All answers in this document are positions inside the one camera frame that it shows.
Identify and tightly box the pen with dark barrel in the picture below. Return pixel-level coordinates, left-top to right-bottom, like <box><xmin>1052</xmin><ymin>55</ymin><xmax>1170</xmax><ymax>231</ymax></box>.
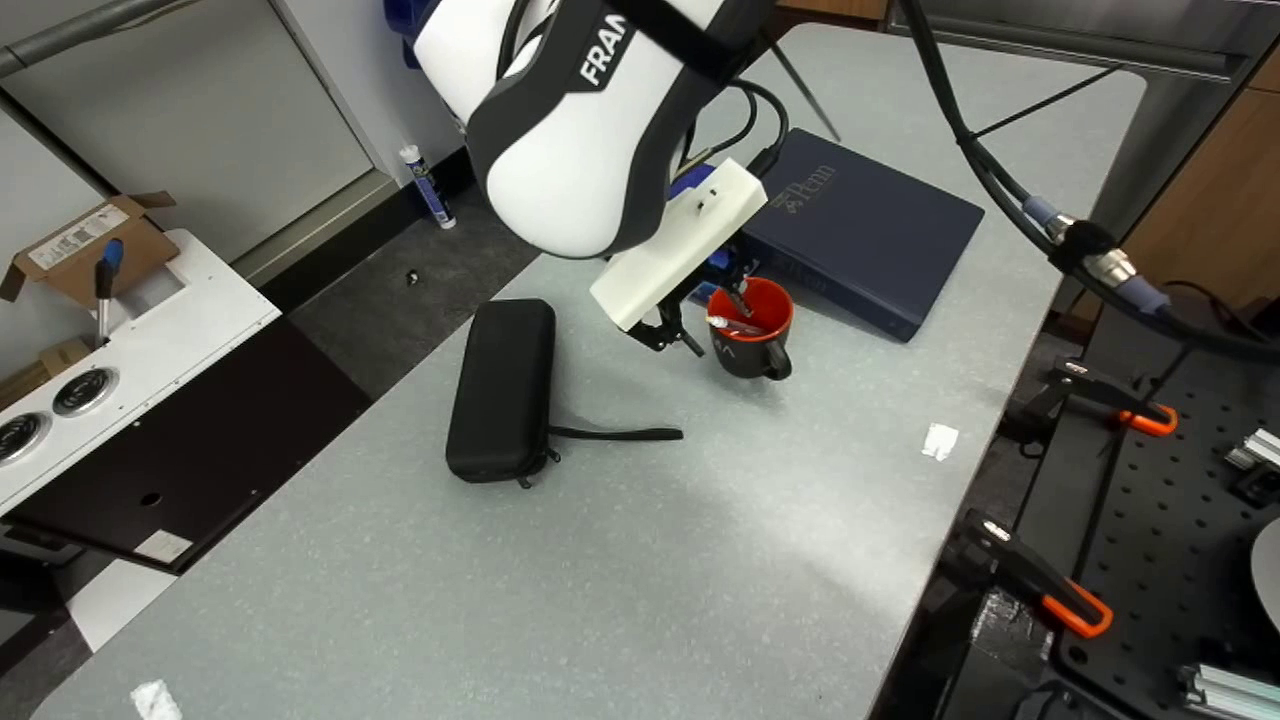
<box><xmin>720</xmin><ymin>278</ymin><xmax>767</xmax><ymax>335</ymax></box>

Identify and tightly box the red mug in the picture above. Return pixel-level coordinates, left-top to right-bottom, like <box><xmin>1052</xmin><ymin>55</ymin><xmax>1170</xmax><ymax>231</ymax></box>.
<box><xmin>701</xmin><ymin>271</ymin><xmax>800</xmax><ymax>387</ymax></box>

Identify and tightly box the dark navy hardcover book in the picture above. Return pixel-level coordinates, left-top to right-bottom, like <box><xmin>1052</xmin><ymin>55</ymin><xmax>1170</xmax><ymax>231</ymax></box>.
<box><xmin>730</xmin><ymin>124</ymin><xmax>987</xmax><ymax>349</ymax></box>

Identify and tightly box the white tube with blue label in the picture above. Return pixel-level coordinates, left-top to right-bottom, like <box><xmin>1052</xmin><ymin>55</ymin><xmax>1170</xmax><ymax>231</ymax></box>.
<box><xmin>395</xmin><ymin>139</ymin><xmax>458</xmax><ymax>238</ymax></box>

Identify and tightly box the white tape piece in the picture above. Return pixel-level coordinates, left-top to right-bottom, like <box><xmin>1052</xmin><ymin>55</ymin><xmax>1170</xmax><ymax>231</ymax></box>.
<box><xmin>128</xmin><ymin>678</ymin><xmax>186</xmax><ymax>720</ymax></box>
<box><xmin>919</xmin><ymin>422</ymin><xmax>963</xmax><ymax>468</ymax></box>

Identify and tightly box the black orange bar clamp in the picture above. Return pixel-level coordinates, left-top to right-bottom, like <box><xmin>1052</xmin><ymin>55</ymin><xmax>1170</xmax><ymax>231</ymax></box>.
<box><xmin>1018</xmin><ymin>362</ymin><xmax>1184</xmax><ymax>443</ymax></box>
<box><xmin>948</xmin><ymin>509</ymin><xmax>1119</xmax><ymax>646</ymax></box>

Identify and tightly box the dark brown floor platform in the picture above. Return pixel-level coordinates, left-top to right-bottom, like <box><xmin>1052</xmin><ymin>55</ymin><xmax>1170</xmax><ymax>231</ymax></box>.
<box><xmin>6</xmin><ymin>316</ymin><xmax>377</xmax><ymax>581</ymax></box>

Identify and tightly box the white cart top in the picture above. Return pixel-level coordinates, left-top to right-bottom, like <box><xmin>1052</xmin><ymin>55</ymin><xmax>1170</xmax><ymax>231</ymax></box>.
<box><xmin>0</xmin><ymin>226</ymin><xmax>282</xmax><ymax>520</ymax></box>

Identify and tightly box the black perforated breadboard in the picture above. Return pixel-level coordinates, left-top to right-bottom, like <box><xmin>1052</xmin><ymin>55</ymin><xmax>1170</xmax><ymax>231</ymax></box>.
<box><xmin>1033</xmin><ymin>280</ymin><xmax>1280</xmax><ymax>720</ymax></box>

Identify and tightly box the open cardboard box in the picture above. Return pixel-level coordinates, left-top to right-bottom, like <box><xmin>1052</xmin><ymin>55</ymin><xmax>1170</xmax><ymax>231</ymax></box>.
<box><xmin>0</xmin><ymin>191</ymin><xmax>182</xmax><ymax>308</ymax></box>

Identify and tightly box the aluminium extrusion piece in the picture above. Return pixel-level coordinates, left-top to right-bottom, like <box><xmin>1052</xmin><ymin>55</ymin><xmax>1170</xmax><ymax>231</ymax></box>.
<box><xmin>1218</xmin><ymin>423</ymin><xmax>1280</xmax><ymax>480</ymax></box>
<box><xmin>1174</xmin><ymin>662</ymin><xmax>1280</xmax><ymax>720</ymax></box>

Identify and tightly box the white paper sheet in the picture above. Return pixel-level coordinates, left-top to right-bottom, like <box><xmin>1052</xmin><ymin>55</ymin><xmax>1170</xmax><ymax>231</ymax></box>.
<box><xmin>63</xmin><ymin>556</ymin><xmax>180</xmax><ymax>657</ymax></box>

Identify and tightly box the white round disc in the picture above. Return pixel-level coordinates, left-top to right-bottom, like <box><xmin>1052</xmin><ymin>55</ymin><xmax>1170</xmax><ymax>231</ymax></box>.
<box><xmin>1248</xmin><ymin>517</ymin><xmax>1280</xmax><ymax>642</ymax></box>

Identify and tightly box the white wrist camera block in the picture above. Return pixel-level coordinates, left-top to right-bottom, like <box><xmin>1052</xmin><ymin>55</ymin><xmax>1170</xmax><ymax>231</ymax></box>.
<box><xmin>587</xmin><ymin>157</ymin><xmax>775</xmax><ymax>335</ymax></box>

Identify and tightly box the black zip case with strap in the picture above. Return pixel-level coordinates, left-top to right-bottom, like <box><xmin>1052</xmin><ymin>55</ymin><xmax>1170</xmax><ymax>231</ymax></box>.
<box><xmin>442</xmin><ymin>297</ymin><xmax>687</xmax><ymax>490</ymax></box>

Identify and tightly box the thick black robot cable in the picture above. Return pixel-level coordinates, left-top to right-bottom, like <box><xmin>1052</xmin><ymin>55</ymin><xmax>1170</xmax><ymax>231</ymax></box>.
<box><xmin>900</xmin><ymin>0</ymin><xmax>1280</xmax><ymax>368</ymax></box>

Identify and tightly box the blue handled tool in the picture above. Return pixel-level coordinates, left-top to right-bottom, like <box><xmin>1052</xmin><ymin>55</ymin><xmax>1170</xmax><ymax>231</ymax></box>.
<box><xmin>89</xmin><ymin>238</ymin><xmax>131</xmax><ymax>339</ymax></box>

